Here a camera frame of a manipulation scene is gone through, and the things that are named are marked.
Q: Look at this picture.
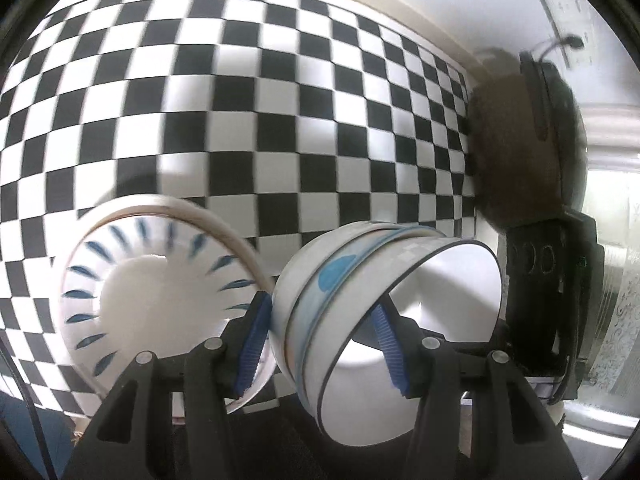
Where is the dark brown rice cooker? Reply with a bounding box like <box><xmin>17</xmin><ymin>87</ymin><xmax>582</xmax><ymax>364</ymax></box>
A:
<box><xmin>468</xmin><ymin>51</ymin><xmax>587</xmax><ymax>233</ymax></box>

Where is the white floral plate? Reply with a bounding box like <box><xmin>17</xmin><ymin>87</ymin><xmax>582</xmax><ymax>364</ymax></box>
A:
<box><xmin>52</xmin><ymin>194</ymin><xmax>278</xmax><ymax>416</ymax></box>

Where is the blue leaf pattern plate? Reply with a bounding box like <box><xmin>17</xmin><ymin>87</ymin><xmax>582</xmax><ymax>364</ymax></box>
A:
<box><xmin>60</xmin><ymin>214</ymin><xmax>262</xmax><ymax>396</ymax></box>

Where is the blue kitchen cabinet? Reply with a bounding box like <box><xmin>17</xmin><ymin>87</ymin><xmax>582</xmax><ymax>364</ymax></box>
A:
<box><xmin>0</xmin><ymin>392</ymin><xmax>75</xmax><ymax>479</ymax></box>

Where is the blue patterned white bowl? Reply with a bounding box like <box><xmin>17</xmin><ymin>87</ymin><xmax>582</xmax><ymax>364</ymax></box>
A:
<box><xmin>285</xmin><ymin>223</ymin><xmax>442</xmax><ymax>392</ymax></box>

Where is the black power cable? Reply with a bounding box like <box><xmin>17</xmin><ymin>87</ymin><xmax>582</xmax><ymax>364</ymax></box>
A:
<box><xmin>529</xmin><ymin>32</ymin><xmax>586</xmax><ymax>61</ymax></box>

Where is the white wall socket strip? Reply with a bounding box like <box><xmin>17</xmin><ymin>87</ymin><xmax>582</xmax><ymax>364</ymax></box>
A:
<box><xmin>539</xmin><ymin>0</ymin><xmax>597</xmax><ymax>70</ymax></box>

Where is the black white checkered mat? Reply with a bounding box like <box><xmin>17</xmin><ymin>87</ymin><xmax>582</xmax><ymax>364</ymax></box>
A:
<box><xmin>1</xmin><ymin>0</ymin><xmax>475</xmax><ymax>415</ymax></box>

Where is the black rimmed white bowl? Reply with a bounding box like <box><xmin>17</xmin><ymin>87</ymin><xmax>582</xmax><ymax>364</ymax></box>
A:
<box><xmin>296</xmin><ymin>230</ymin><xmax>501</xmax><ymax>446</ymax></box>

